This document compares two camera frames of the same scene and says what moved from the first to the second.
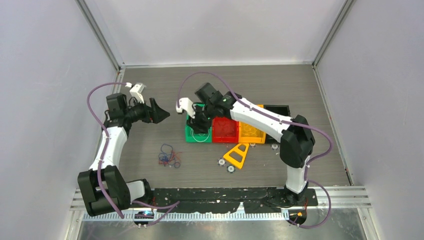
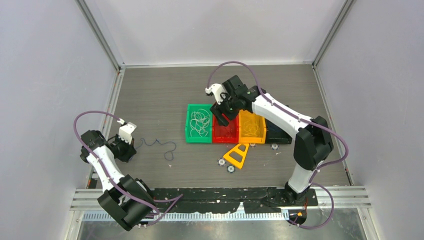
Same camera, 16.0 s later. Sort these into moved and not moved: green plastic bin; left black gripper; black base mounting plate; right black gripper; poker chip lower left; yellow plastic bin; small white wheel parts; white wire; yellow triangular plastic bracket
Moved: white wire; right black gripper; left black gripper
Not moved: yellow triangular plastic bracket; small white wheel parts; green plastic bin; black base mounting plate; poker chip lower left; yellow plastic bin
